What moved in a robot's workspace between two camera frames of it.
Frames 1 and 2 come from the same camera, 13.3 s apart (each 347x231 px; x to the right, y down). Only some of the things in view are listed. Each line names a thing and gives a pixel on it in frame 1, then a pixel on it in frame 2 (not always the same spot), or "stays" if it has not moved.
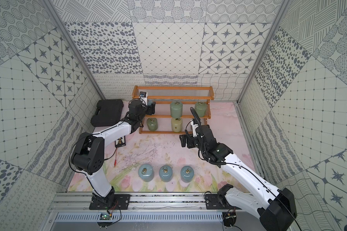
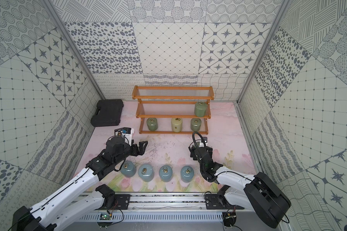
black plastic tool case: [108, 112] stays
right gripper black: [184, 140] to [193, 154]
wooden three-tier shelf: [179, 109] stays
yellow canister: [177, 124] stays
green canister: [200, 109] stays
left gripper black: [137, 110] to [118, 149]
